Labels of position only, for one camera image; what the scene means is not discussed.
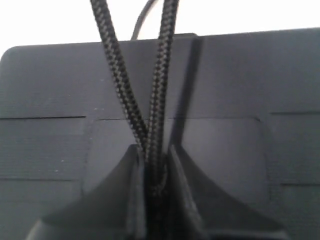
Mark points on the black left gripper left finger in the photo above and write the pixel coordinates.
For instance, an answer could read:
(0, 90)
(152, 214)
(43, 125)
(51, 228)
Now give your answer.
(114, 210)

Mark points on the black plastic carrying case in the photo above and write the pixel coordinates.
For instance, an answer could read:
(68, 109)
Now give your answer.
(245, 108)

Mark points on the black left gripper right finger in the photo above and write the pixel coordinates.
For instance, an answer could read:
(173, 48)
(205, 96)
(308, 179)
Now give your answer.
(204, 211)

